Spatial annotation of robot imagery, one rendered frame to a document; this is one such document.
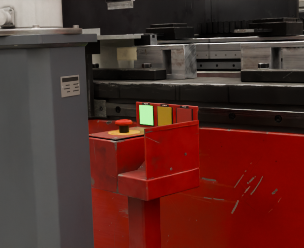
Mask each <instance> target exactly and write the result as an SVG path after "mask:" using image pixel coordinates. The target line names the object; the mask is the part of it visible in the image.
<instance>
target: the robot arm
mask: <svg viewBox="0 0 304 248"><path fill-rule="evenodd" d="M82 33H83V31H82V28H79V25H73V28H63V23H62V4H61V0H0V36H3V35H27V34H82Z"/></svg>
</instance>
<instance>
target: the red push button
mask: <svg viewBox="0 0 304 248"><path fill-rule="evenodd" d="M132 123H133V122H132V120H129V119H121V120H117V121H115V125H117V126H119V133H128V132H129V125H132Z"/></svg>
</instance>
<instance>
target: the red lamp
mask: <svg viewBox="0 0 304 248"><path fill-rule="evenodd" d="M189 121H192V111H191V109H184V108H177V123H183V122H189Z"/></svg>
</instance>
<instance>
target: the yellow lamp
mask: <svg viewBox="0 0 304 248"><path fill-rule="evenodd" d="M157 114H158V126H163V125H169V124H172V108H171V107H159V106H158V107H157Z"/></svg>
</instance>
